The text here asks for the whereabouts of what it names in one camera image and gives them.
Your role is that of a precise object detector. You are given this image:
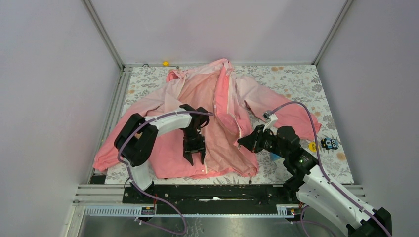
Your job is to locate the yellow round token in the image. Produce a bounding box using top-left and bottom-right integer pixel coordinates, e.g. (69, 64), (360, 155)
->
(308, 142), (320, 153)

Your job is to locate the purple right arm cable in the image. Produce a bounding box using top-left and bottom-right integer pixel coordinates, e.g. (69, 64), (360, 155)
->
(266, 100), (392, 237)

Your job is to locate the small owl figurine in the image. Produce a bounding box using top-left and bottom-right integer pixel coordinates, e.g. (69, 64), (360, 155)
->
(321, 138), (339, 150)

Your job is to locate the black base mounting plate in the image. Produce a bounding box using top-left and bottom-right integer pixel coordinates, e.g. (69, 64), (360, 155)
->
(123, 184), (300, 215)

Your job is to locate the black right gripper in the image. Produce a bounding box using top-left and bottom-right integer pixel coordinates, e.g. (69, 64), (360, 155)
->
(237, 124), (288, 159)

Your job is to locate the small blue block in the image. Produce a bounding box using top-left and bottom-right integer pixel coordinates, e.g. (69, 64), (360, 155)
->
(270, 153), (281, 161)

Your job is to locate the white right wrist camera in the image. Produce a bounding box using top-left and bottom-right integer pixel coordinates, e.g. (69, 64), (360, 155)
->
(263, 111), (278, 132)

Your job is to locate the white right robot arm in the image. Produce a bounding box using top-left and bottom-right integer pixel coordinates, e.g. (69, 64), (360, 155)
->
(238, 125), (392, 237)

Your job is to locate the aluminium frame rail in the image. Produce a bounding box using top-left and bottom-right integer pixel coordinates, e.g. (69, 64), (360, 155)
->
(82, 0), (125, 70)

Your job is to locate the floral patterned table mat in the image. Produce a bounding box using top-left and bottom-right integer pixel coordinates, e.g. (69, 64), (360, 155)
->
(119, 65), (354, 185)

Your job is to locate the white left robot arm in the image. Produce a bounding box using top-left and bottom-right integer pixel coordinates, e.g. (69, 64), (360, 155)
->
(114, 104), (213, 203)

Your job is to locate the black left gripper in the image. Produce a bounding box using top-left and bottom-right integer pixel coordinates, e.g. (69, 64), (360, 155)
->
(182, 127), (205, 165)

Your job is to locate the pink zip-up jacket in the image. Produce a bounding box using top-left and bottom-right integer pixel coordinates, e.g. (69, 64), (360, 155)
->
(93, 59), (321, 178)

